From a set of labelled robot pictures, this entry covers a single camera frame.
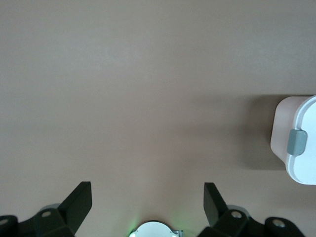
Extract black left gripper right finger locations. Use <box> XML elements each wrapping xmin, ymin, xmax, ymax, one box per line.
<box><xmin>199</xmin><ymin>182</ymin><xmax>250</xmax><ymax>237</ymax></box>

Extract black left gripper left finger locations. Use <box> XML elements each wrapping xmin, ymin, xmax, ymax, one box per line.
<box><xmin>31</xmin><ymin>181</ymin><xmax>93</xmax><ymax>237</ymax></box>

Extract white box lid grey clips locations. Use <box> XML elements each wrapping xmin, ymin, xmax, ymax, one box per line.
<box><xmin>285</xmin><ymin>95</ymin><xmax>316</xmax><ymax>186</ymax></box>

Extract pink translucent plastic box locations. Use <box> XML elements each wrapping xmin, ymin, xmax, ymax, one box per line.
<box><xmin>270</xmin><ymin>96</ymin><xmax>311</xmax><ymax>165</ymax></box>

